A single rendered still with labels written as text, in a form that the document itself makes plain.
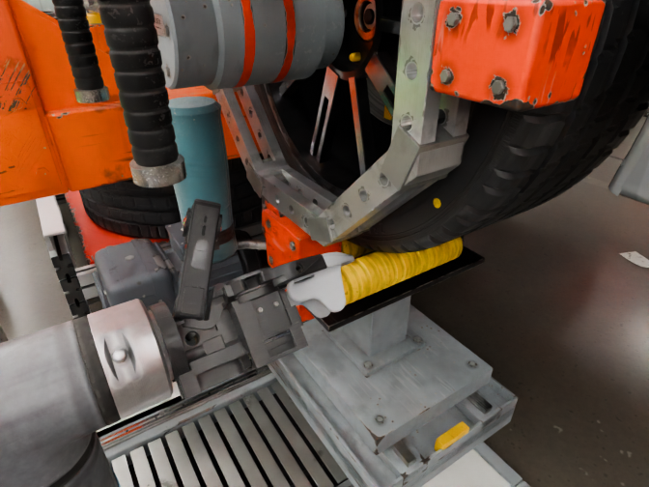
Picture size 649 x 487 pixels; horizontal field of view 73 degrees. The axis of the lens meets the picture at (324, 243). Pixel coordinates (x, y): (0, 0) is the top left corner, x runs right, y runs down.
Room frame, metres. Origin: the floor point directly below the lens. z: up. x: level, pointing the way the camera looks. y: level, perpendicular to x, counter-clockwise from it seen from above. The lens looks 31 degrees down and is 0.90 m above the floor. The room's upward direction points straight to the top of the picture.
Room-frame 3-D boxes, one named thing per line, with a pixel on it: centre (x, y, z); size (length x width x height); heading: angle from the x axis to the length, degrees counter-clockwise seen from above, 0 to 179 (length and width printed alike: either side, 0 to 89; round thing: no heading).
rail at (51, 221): (1.92, 1.28, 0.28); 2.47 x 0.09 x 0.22; 33
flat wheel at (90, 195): (1.38, 0.45, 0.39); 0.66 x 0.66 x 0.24
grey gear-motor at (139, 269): (0.83, 0.28, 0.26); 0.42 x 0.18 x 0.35; 123
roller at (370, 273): (0.58, -0.11, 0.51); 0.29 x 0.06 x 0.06; 123
